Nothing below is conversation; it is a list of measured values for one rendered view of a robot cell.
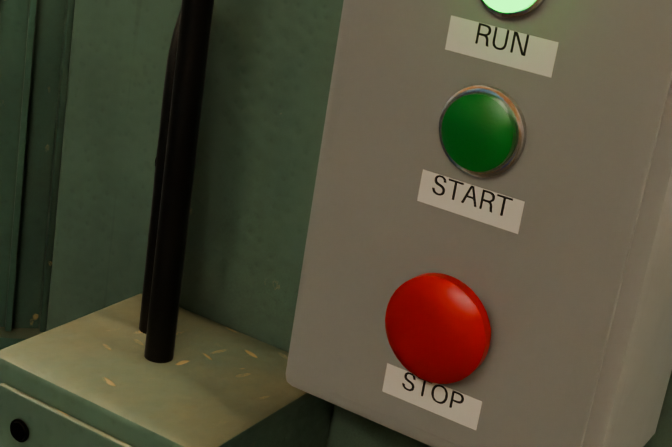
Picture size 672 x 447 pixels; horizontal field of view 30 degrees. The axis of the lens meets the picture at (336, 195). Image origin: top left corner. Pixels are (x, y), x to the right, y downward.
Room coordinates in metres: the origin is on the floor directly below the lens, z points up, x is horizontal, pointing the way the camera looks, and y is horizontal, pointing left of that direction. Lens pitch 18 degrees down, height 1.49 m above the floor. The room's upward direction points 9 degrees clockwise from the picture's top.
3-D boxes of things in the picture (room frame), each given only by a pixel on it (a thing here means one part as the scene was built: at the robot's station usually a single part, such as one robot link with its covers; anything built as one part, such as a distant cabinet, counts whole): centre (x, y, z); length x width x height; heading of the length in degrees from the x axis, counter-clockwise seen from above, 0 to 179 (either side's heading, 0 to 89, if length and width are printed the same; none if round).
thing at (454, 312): (0.31, -0.03, 1.36); 0.03 x 0.01 x 0.03; 61
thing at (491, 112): (0.31, -0.03, 1.42); 0.02 x 0.01 x 0.02; 61
